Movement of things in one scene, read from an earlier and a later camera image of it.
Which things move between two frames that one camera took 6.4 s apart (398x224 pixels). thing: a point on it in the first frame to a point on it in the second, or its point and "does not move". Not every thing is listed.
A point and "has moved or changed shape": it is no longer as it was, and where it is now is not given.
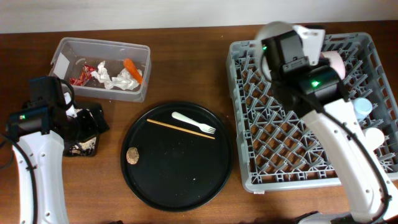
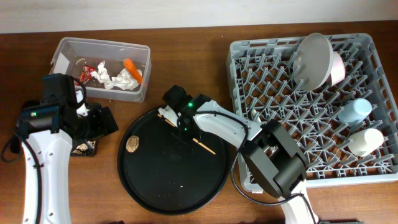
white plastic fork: (178, 116) has moved or changed shape
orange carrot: (130, 67) does not move
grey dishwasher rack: (280, 148) does not move
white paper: (123, 81) does not move
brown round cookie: (132, 155) to (132, 143)
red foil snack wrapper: (85, 74) does not move
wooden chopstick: (156, 122) to (200, 144)
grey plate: (268, 30) has moved or changed shape
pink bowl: (336, 61) does not move
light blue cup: (362, 107) does not move
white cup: (374, 138) does not move
